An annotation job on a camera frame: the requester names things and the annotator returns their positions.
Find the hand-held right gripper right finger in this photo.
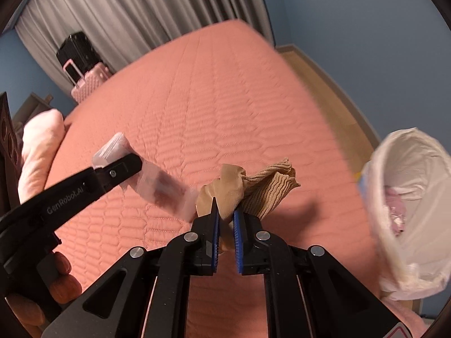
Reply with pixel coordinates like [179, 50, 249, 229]
[233, 207, 413, 338]

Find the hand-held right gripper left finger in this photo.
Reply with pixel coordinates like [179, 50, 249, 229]
[42, 197, 222, 338]

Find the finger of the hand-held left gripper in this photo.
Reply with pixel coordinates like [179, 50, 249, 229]
[93, 153, 143, 193]

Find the pink sheer stocking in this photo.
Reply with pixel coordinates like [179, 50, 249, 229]
[92, 132, 200, 221]

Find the beige stocking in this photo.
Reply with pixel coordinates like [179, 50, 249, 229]
[195, 158, 301, 254]

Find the bin with white bag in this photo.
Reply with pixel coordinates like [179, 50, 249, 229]
[357, 128, 450, 301]

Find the person's left hand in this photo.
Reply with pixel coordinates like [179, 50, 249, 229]
[5, 252, 83, 338]

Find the pink pillow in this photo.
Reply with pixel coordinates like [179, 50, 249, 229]
[17, 108, 66, 205]

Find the pink suitcase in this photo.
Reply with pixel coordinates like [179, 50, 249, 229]
[63, 60, 112, 103]

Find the grey bedside cabinet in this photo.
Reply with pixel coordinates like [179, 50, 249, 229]
[12, 92, 53, 131]

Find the bed with salmon quilted cover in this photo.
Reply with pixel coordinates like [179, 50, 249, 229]
[42, 19, 427, 338]

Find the black suitcase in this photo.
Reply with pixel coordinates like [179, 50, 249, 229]
[56, 32, 103, 78]

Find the grey curtain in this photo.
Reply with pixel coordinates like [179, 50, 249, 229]
[16, 0, 277, 95]

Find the lilac garment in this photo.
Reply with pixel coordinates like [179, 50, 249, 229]
[385, 186, 406, 236]

